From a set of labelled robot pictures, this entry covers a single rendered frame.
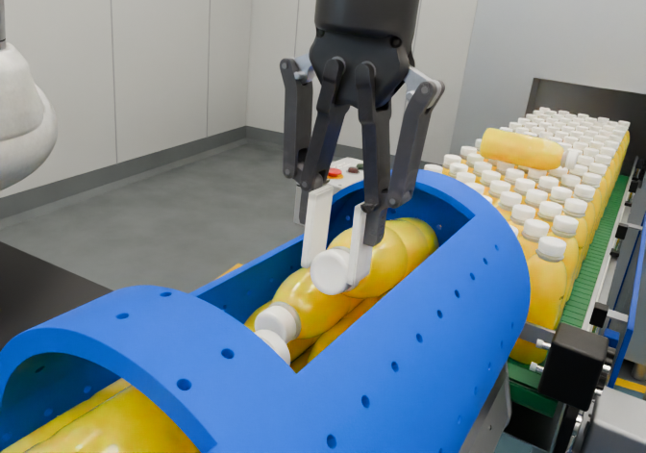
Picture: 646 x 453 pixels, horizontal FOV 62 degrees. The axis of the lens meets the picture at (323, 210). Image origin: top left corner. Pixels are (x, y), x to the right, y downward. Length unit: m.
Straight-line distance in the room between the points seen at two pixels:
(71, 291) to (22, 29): 2.98
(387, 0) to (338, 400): 0.26
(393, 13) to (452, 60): 4.57
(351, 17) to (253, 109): 5.33
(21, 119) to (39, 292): 0.23
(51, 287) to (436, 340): 0.55
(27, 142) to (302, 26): 4.65
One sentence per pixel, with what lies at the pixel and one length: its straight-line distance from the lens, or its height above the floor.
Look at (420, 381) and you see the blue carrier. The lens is 0.40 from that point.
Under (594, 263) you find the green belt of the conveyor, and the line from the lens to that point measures 1.45.
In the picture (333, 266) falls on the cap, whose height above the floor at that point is 1.20.
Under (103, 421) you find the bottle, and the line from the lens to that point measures 0.33.
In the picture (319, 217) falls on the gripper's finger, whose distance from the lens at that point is 0.46.
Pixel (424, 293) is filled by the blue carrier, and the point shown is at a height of 1.20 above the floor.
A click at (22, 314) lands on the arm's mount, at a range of 0.78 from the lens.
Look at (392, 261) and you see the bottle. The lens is 0.51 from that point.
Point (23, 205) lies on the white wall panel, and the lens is 3.83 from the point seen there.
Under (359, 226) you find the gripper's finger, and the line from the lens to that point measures 0.43.
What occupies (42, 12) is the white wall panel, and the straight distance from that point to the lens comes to 3.79.
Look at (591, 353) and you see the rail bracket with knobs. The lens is 0.85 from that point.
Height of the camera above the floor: 1.41
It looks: 21 degrees down
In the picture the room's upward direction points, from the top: 6 degrees clockwise
